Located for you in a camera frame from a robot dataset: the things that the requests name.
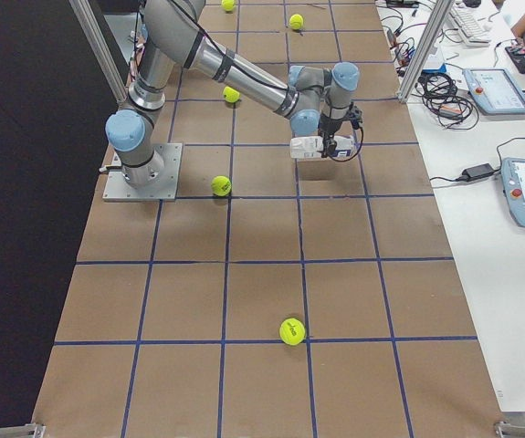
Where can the black power adapter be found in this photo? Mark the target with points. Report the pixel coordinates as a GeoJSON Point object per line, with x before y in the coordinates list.
{"type": "Point", "coordinates": [477, 172]}

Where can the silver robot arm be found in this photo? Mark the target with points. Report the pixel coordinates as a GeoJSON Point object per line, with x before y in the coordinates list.
{"type": "Point", "coordinates": [315, 101]}

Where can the yellow tennis ball near base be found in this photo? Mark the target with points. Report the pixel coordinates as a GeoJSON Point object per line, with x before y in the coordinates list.
{"type": "Point", "coordinates": [228, 5]}
{"type": "Point", "coordinates": [221, 186]}

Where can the aluminium frame post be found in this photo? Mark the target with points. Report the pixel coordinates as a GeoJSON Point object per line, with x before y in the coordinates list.
{"type": "Point", "coordinates": [423, 48]}

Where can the yellow tennis ball centre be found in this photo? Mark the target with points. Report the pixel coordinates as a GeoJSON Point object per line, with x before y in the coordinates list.
{"type": "Point", "coordinates": [231, 95]}

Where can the brown paper table cover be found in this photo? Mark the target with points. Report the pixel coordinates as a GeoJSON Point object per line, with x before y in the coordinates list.
{"type": "Point", "coordinates": [171, 323]}

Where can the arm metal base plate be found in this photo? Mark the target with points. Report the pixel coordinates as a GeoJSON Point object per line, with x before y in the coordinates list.
{"type": "Point", "coordinates": [156, 180]}

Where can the clear Wilson tennis ball can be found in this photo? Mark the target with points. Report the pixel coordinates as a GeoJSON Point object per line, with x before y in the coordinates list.
{"type": "Point", "coordinates": [310, 147]}

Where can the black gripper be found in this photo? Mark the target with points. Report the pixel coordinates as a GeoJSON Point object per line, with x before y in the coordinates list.
{"type": "Point", "coordinates": [328, 130]}

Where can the far teach pendant tablet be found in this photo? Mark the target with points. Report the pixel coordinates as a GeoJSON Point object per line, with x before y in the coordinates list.
{"type": "Point", "coordinates": [495, 91]}

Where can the white keyboard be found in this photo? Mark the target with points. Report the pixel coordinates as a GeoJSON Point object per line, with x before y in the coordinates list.
{"type": "Point", "coordinates": [468, 28]}

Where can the yellow tennis ball far right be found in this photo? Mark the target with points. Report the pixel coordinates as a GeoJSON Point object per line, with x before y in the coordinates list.
{"type": "Point", "coordinates": [292, 331]}

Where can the yellow tennis ball by tape knot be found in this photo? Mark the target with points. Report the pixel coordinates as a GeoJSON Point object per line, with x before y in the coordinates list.
{"type": "Point", "coordinates": [296, 22]}

